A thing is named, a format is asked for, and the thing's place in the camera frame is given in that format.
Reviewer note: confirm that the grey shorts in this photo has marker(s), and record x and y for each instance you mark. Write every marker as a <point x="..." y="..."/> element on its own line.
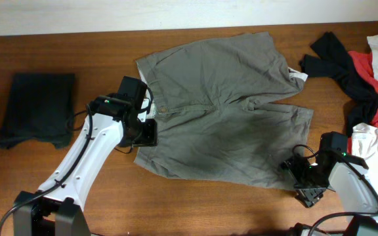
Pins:
<point x="218" y="104"/>

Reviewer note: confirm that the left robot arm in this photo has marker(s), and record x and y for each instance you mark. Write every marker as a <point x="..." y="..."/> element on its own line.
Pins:
<point x="56" y="208"/>

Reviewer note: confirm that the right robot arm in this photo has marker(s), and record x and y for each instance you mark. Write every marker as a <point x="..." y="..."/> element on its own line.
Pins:
<point x="344" y="174"/>

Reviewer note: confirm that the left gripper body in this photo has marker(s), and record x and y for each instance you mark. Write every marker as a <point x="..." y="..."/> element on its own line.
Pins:
<point x="144" y="133"/>

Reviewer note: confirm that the black garment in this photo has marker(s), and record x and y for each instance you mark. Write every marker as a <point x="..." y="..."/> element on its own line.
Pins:
<point x="332" y="60"/>

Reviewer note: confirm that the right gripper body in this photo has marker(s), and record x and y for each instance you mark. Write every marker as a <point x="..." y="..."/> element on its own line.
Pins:
<point x="308" y="184"/>

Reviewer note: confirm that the folded dark green garment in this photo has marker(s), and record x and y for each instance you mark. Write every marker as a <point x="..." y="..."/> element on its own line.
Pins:
<point x="38" y="108"/>

